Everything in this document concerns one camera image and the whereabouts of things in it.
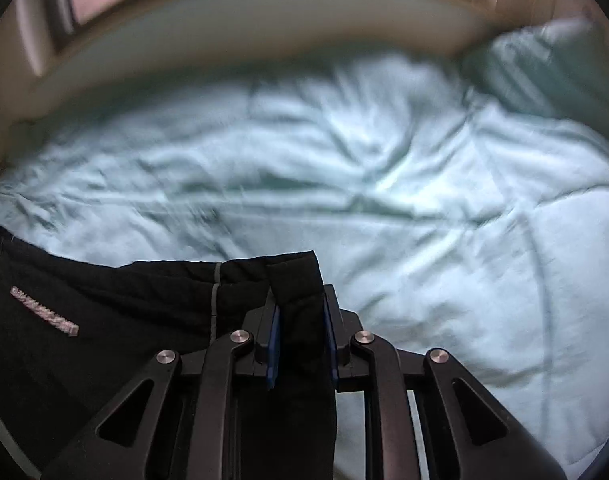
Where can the light blue pillow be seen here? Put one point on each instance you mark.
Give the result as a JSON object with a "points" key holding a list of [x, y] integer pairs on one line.
{"points": [[534, 65]]}

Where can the beige window sill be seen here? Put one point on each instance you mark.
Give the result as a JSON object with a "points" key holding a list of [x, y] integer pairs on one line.
{"points": [[259, 25]]}

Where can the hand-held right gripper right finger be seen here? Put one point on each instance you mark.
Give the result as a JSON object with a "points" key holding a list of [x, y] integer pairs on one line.
{"points": [[330, 347]]}

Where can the light blue duvet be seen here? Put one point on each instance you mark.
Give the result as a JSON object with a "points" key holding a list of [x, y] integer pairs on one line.
{"points": [[384, 185]]}

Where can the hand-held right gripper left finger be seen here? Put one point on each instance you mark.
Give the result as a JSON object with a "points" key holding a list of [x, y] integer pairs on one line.
{"points": [[273, 345]]}

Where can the black hooded jacket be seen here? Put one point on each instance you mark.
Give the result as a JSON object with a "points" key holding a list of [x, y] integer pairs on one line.
{"points": [[109, 320]]}

